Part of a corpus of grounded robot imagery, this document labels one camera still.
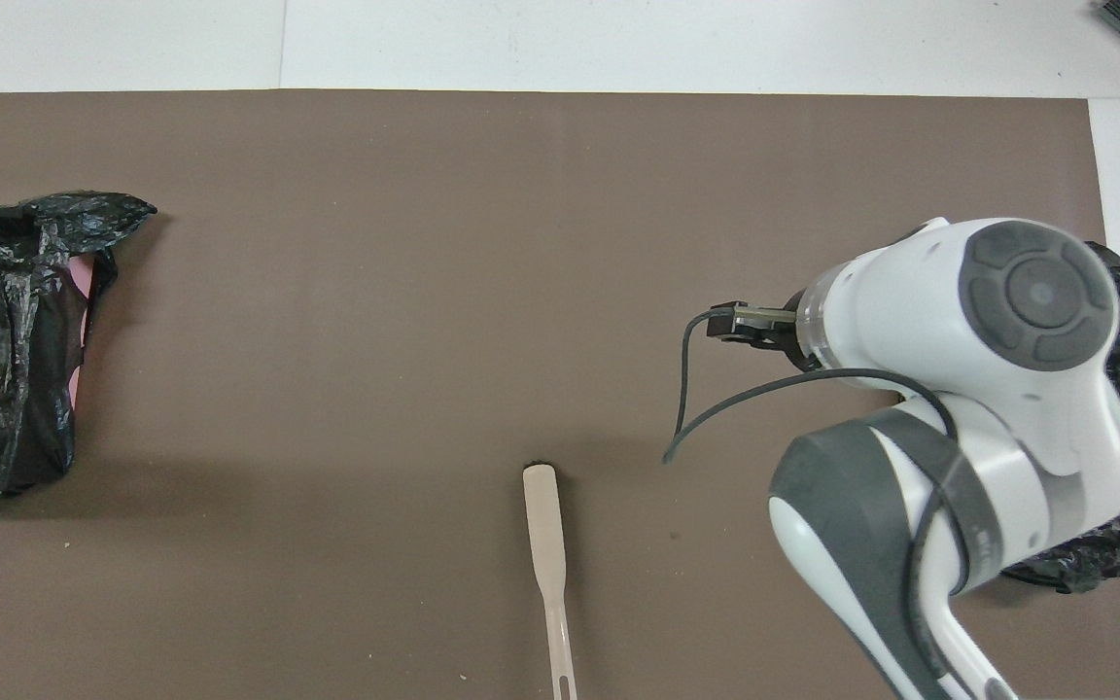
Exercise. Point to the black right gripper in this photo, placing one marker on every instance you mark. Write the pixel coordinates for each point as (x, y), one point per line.
(740, 329)

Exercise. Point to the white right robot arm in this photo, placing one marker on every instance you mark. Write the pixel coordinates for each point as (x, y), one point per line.
(1007, 389)

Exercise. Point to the black bag lined pink bin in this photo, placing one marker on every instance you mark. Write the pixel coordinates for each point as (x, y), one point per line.
(25, 389)

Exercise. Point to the brown table mat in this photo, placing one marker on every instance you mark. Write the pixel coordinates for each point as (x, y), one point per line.
(424, 292)

